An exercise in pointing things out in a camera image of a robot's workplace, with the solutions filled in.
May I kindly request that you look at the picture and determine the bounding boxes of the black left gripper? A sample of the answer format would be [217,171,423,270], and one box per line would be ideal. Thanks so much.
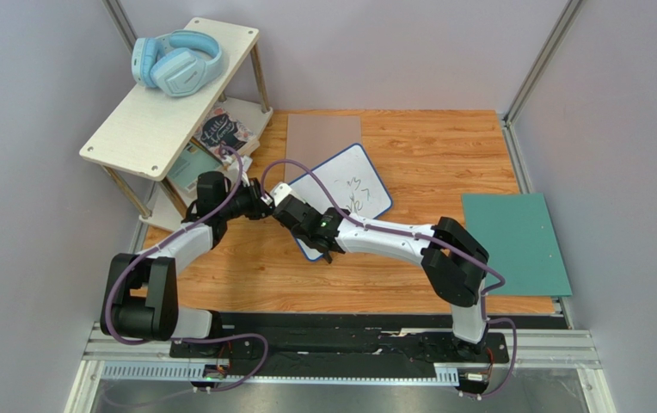
[219,178,274,221]

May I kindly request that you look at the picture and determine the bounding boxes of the blue framed whiteboard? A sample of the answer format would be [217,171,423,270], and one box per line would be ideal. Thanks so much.
[286,144,393,262]

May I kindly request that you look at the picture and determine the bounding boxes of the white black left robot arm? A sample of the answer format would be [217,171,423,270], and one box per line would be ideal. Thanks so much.
[100,171,273,345]

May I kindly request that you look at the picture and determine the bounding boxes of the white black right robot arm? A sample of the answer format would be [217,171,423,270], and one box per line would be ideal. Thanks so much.
[271,190,490,346]

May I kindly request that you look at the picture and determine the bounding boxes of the teal book on shelf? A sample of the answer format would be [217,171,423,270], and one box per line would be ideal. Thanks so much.
[167,143,223,194]

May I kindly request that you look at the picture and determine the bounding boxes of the floral cover book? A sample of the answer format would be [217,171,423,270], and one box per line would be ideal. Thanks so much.
[193,104,260,161]

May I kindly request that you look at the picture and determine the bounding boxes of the white wooden shelf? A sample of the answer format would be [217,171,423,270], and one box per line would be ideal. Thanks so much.
[79,17,273,231]

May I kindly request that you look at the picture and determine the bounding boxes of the light blue headphones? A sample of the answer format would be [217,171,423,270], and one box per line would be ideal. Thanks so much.
[131,30,226,97]

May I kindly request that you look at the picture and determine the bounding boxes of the teal green mat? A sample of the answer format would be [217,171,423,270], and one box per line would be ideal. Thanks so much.
[462,193,572,297]

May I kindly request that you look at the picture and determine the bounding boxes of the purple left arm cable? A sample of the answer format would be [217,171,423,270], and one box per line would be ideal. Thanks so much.
[101,145,270,393]

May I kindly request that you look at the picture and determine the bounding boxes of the black table edge rail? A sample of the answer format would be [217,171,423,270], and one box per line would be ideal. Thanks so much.
[168,311,570,379]

